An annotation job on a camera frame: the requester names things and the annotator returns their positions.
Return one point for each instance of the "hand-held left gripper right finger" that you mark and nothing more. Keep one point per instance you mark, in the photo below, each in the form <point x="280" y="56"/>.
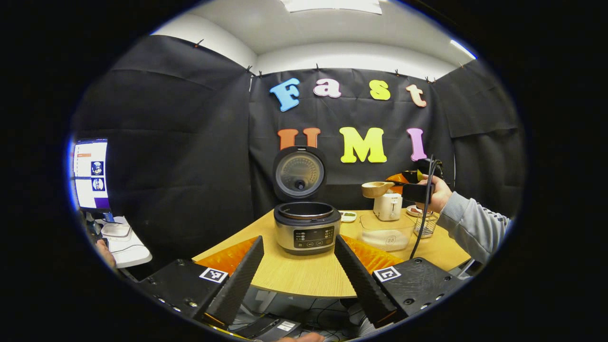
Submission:
<point x="361" y="285"/>

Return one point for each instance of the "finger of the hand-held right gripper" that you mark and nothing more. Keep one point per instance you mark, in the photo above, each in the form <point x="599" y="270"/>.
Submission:
<point x="415" y="192"/>

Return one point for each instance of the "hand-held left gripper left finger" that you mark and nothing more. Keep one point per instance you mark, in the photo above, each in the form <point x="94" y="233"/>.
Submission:
<point x="237" y="285"/>

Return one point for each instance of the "wooden spoon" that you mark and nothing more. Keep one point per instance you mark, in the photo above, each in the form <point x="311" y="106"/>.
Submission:
<point x="375" y="189"/>

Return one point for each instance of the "black silver rice cooker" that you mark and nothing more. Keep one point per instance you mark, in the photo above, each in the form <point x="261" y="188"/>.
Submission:
<point x="306" y="237"/>

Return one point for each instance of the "white round plate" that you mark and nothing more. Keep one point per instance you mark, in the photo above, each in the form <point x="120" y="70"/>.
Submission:
<point x="412" y="211"/>

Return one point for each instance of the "white toaster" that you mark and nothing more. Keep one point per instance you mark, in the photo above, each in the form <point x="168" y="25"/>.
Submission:
<point x="387" y="209"/>

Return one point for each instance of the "clear plastic container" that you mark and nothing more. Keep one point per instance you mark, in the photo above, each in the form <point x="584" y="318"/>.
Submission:
<point x="368" y="225"/>

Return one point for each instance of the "white divided condiment dish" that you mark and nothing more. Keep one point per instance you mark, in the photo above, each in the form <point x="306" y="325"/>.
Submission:
<point x="348" y="216"/>

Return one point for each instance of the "white side table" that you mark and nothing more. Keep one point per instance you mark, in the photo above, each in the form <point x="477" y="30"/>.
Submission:
<point x="130" y="254"/>

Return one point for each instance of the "white flat device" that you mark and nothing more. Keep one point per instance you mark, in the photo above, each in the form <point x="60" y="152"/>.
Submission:
<point x="116" y="230"/>

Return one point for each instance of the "black backdrop cloth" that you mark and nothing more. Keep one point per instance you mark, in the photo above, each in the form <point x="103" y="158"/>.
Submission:
<point x="180" y="142"/>

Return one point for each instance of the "computer monitor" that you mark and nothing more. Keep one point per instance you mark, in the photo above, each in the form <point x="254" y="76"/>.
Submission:
<point x="90" y="173"/>

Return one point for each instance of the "large ceiling light panel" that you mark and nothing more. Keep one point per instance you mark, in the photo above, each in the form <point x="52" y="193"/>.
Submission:
<point x="332" y="5"/>

